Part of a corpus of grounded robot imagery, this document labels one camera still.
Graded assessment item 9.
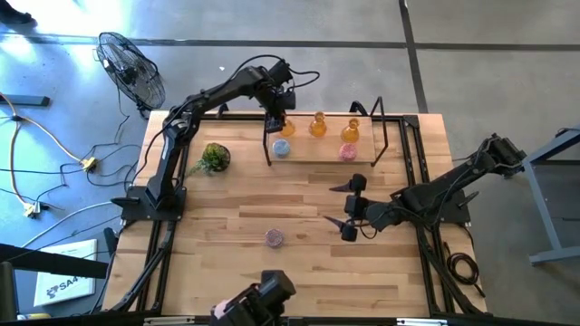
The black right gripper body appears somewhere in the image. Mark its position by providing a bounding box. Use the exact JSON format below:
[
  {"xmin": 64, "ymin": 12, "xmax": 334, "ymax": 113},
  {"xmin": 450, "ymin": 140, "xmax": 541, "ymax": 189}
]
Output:
[{"xmin": 343, "ymin": 193, "xmax": 382, "ymax": 226}]

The black floor fan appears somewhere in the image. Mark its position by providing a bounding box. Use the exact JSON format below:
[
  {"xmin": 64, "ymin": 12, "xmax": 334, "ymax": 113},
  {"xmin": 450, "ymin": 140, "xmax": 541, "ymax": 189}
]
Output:
[{"xmin": 95, "ymin": 31, "xmax": 167, "ymax": 120}]

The wooden shelf with black frame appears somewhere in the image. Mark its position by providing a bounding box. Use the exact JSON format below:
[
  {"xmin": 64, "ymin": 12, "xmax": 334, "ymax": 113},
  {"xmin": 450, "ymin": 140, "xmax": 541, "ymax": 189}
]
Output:
[{"xmin": 261, "ymin": 93, "xmax": 390, "ymax": 168}]

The black aluminium rig frame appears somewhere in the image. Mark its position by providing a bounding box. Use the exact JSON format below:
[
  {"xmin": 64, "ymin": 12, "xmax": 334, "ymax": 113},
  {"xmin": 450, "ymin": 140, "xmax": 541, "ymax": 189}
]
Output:
[{"xmin": 103, "ymin": 101, "xmax": 489, "ymax": 326}]

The white printed sign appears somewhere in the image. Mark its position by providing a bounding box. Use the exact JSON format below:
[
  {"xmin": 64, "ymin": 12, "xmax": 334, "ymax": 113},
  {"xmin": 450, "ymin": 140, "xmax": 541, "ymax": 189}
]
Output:
[{"xmin": 33, "ymin": 238, "xmax": 99, "ymax": 308}]

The black handheld device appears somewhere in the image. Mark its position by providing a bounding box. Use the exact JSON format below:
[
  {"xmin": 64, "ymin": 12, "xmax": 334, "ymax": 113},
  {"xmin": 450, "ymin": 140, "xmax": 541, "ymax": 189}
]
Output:
[{"xmin": 210, "ymin": 269, "xmax": 298, "ymax": 326}]

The white floor cable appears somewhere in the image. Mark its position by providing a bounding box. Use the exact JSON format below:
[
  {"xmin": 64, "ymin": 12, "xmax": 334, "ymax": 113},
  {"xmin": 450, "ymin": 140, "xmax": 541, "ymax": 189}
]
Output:
[{"xmin": 21, "ymin": 201, "xmax": 114, "ymax": 249}]

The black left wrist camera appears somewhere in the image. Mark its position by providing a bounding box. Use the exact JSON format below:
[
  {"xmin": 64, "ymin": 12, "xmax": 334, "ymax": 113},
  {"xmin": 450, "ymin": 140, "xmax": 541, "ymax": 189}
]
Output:
[{"xmin": 278, "ymin": 89, "xmax": 298, "ymax": 111}]

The succulent plant in dark pot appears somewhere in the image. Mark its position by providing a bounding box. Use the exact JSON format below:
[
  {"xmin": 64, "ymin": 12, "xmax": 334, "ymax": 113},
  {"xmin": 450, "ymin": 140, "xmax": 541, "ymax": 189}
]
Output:
[{"xmin": 187, "ymin": 142, "xmax": 232, "ymax": 177}]

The brown patterned candle tin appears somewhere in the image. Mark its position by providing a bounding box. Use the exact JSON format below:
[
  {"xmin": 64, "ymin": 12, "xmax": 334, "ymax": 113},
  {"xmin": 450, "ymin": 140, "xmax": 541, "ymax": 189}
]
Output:
[{"xmin": 265, "ymin": 228, "xmax": 285, "ymax": 249}]

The coiled black cable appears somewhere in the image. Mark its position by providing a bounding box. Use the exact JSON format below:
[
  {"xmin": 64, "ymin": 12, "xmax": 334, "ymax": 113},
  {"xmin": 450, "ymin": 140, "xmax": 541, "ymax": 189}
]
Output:
[{"xmin": 441, "ymin": 241, "xmax": 487, "ymax": 299}]

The gold chess piece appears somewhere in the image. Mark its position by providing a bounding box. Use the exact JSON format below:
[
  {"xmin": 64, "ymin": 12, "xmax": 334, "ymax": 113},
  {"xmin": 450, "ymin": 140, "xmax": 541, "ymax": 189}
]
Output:
[
  {"xmin": 340, "ymin": 117, "xmax": 362, "ymax": 145},
  {"xmin": 308, "ymin": 110, "xmax": 328, "ymax": 139}
]

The grey metal bench frame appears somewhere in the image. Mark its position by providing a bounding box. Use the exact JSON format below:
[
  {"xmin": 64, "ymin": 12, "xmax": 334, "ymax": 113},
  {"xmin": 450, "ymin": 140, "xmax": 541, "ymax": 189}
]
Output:
[{"xmin": 514, "ymin": 126, "xmax": 580, "ymax": 266}]

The black floor bar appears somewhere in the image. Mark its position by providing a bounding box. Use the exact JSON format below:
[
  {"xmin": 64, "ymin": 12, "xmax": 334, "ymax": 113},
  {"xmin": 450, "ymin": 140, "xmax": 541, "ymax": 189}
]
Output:
[{"xmin": 0, "ymin": 94, "xmax": 51, "ymax": 108}]

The black stand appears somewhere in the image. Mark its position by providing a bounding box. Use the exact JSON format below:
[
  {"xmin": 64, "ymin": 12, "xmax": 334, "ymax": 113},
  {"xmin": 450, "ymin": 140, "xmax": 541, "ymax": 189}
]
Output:
[{"xmin": 0, "ymin": 243, "xmax": 110, "ymax": 322}]

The person's hand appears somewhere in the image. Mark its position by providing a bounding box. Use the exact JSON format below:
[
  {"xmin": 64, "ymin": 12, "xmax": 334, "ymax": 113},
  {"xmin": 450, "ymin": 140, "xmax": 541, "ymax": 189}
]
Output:
[{"xmin": 212, "ymin": 299, "xmax": 230, "ymax": 321}]

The pink patterned candle tin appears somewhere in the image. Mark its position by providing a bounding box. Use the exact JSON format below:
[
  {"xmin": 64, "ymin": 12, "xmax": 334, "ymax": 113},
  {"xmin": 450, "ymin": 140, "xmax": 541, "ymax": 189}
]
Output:
[{"xmin": 338, "ymin": 143, "xmax": 358, "ymax": 163}]

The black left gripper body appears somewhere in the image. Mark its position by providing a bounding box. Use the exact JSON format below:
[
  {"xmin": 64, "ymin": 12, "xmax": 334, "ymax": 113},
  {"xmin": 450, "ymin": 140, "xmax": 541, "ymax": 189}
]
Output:
[{"xmin": 265, "ymin": 88, "xmax": 285, "ymax": 118}]

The beige extension cable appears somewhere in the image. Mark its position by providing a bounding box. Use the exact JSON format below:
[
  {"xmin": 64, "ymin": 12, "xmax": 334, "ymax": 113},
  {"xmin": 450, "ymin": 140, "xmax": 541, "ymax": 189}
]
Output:
[{"xmin": 0, "ymin": 92, "xmax": 87, "ymax": 209}]

